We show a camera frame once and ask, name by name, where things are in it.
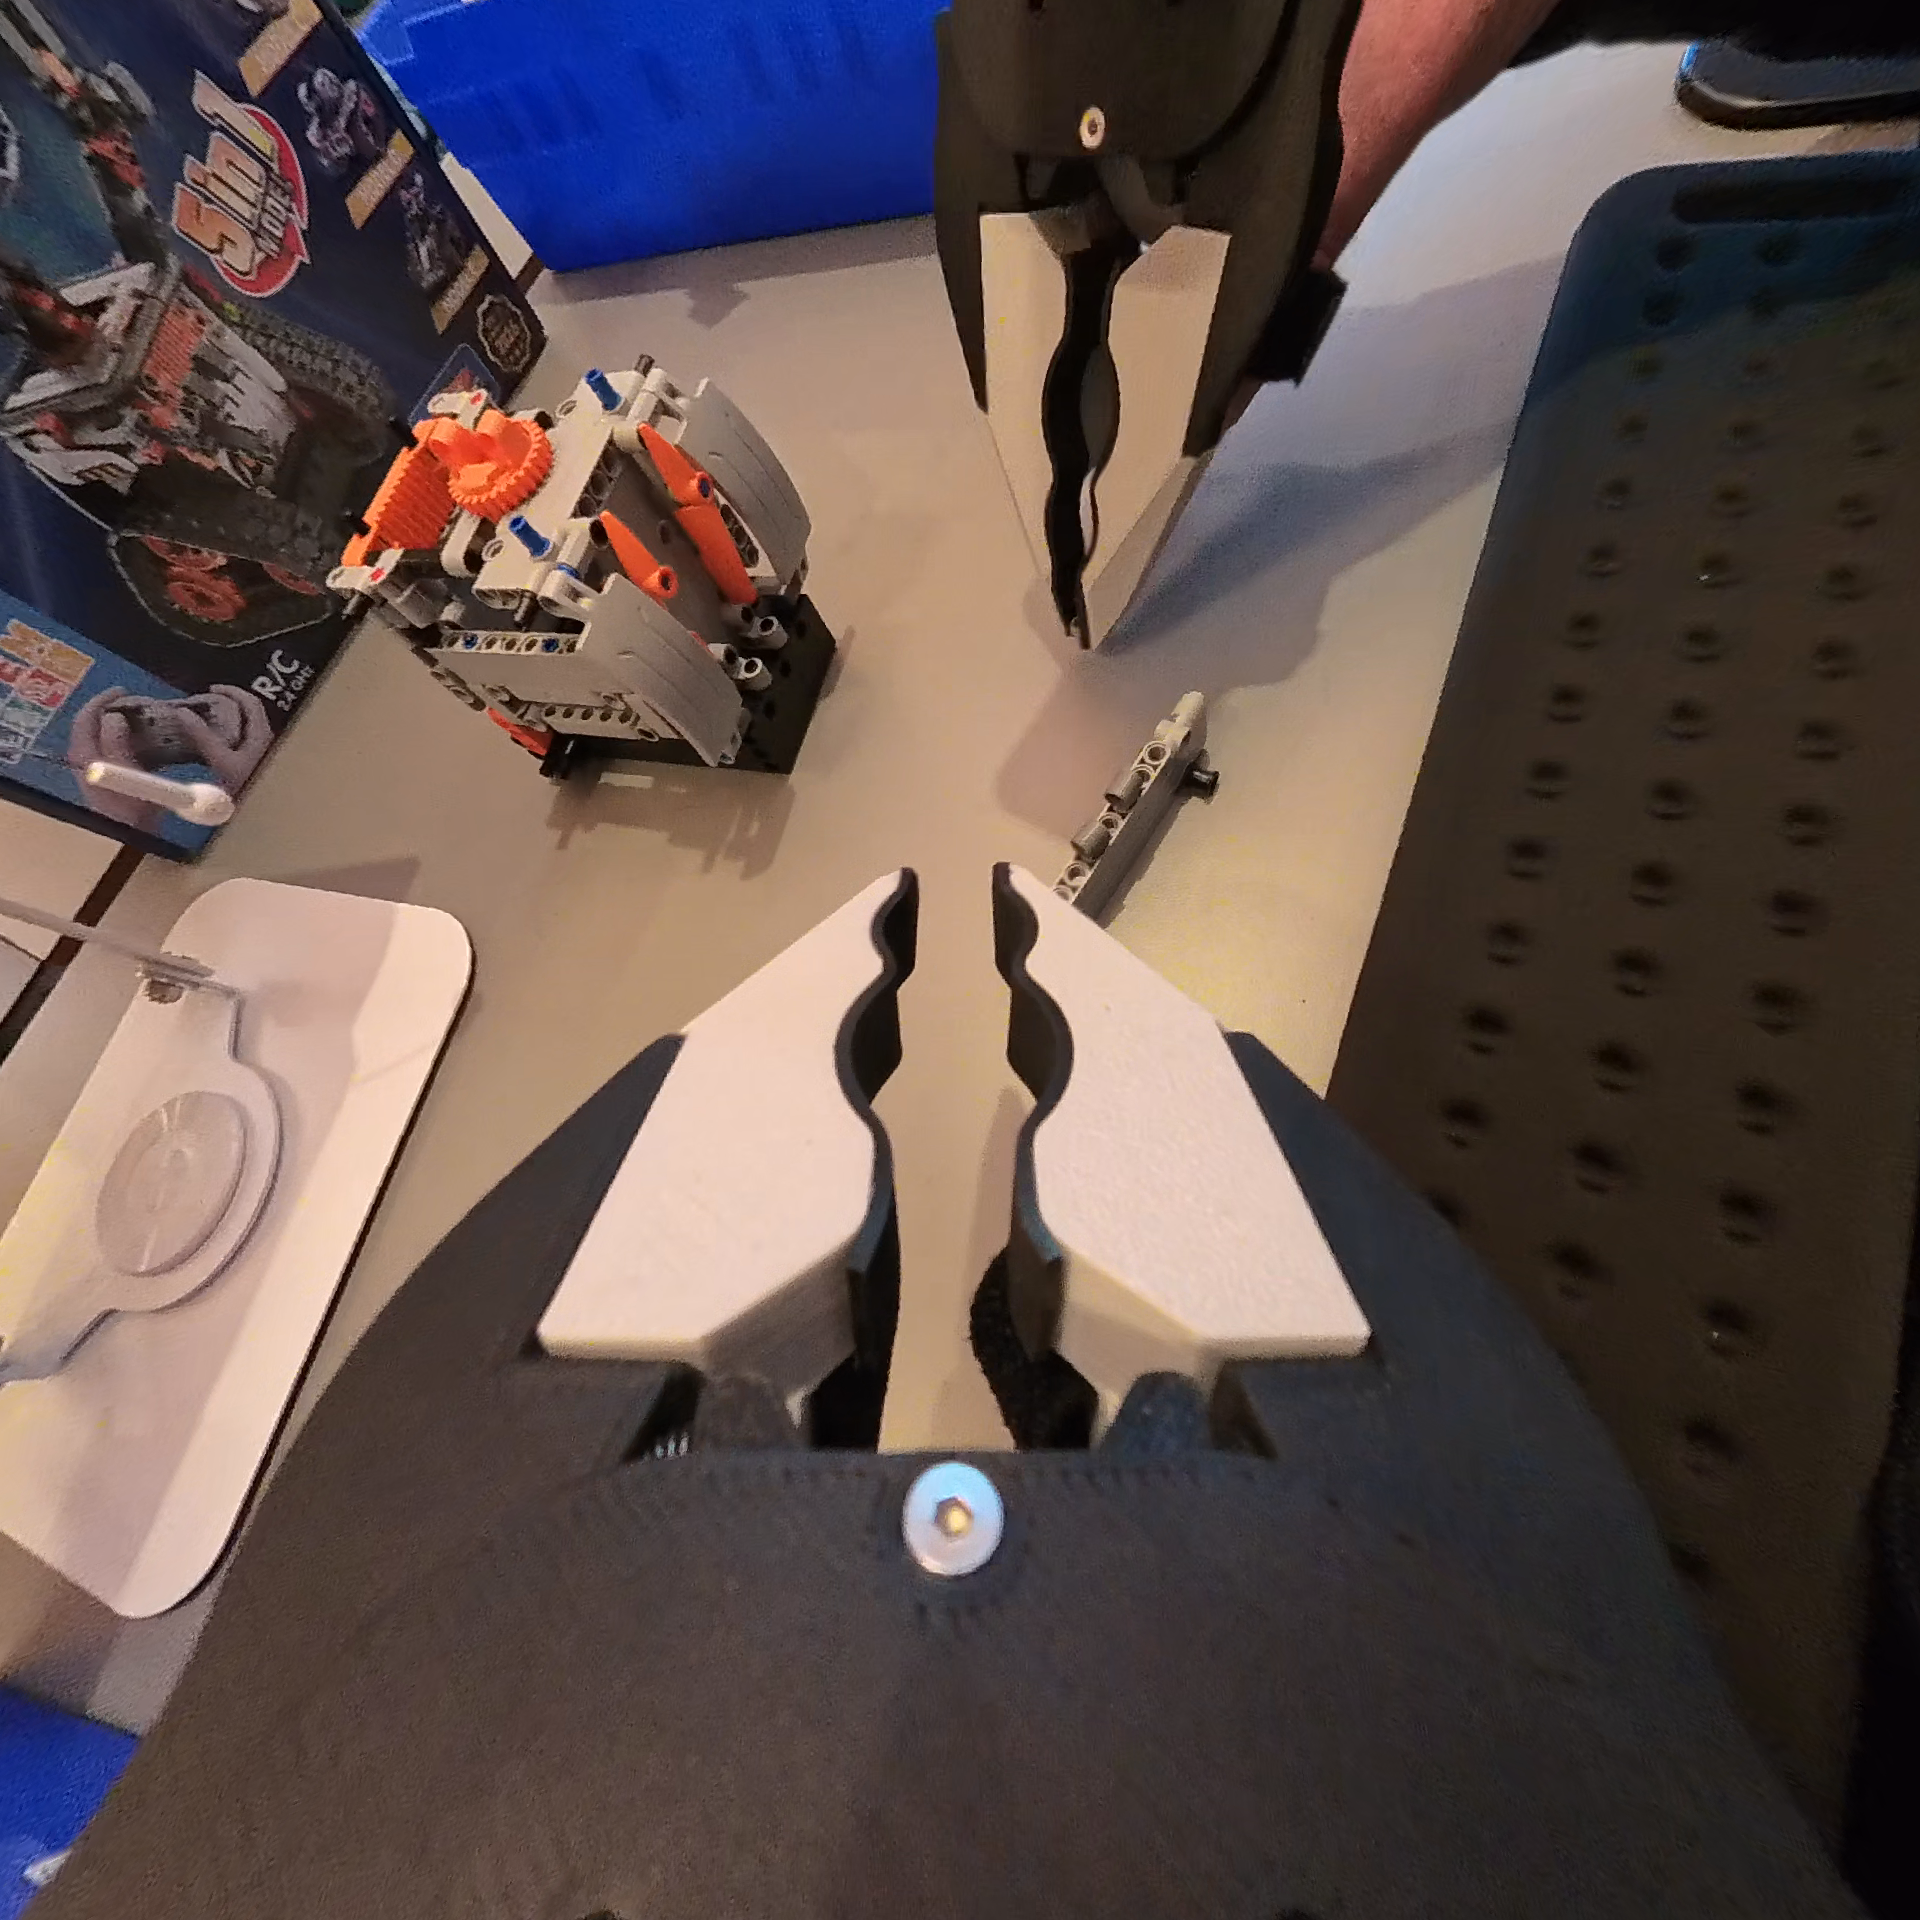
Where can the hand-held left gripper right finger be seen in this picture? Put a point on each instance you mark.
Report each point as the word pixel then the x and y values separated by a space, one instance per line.
pixel 1201 1200

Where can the grey orange toy brick model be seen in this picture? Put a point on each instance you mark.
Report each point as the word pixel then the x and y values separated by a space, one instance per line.
pixel 601 569

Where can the white stand with base plate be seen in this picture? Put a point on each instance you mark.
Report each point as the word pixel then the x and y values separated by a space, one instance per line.
pixel 301 1126

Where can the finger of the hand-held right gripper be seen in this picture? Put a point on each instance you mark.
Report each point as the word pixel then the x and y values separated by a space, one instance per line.
pixel 1163 389
pixel 1018 346

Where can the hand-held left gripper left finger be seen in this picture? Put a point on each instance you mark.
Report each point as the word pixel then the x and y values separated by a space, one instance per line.
pixel 705 1200

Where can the person's right hand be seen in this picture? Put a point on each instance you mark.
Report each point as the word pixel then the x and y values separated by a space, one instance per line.
pixel 1425 90

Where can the black studded foam pad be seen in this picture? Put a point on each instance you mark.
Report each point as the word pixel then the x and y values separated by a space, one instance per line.
pixel 1681 901

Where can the light grey holed brick beam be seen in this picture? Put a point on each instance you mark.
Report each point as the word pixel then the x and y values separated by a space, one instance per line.
pixel 1142 810

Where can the blue plastic bin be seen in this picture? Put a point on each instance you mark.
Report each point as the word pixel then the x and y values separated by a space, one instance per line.
pixel 676 119
pixel 60 1800

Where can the blue toy set box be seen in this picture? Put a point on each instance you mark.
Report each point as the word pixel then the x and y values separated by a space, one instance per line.
pixel 150 376

